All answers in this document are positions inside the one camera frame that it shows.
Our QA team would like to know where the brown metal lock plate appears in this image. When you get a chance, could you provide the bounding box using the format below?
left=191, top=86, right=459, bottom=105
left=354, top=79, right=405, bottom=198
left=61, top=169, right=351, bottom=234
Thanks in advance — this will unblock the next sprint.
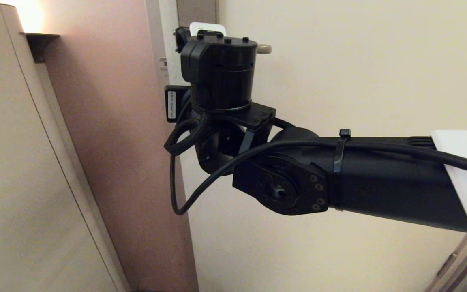
left=176, top=0, right=219, bottom=29

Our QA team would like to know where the thick black braided cable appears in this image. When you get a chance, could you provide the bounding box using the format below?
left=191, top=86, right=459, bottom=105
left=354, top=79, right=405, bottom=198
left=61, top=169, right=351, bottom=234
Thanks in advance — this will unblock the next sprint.
left=164, top=95, right=210, bottom=157

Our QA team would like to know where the short black camera cable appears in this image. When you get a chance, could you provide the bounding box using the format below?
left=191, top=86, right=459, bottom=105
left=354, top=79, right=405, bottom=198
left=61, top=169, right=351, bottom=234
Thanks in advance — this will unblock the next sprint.
left=174, top=26, right=191, bottom=53

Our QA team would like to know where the black cable tie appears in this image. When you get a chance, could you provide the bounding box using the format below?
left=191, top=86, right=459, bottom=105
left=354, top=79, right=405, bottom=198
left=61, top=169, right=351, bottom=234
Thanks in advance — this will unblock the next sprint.
left=331, top=129, right=352, bottom=212

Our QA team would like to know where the beige curved wall panel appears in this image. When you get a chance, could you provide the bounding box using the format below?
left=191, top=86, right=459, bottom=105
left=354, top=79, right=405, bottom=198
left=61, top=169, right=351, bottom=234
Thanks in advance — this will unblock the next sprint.
left=0, top=2, right=131, bottom=292

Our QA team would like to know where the dark wall lamp shelf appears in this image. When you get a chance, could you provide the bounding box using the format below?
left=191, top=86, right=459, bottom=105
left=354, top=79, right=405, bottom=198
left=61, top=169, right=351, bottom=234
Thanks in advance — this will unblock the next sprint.
left=19, top=33, right=60, bottom=64

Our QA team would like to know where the brown side door frame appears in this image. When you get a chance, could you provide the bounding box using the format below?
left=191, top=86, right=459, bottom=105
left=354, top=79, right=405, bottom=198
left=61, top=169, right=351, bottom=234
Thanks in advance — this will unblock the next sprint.
left=423, top=232, right=467, bottom=292

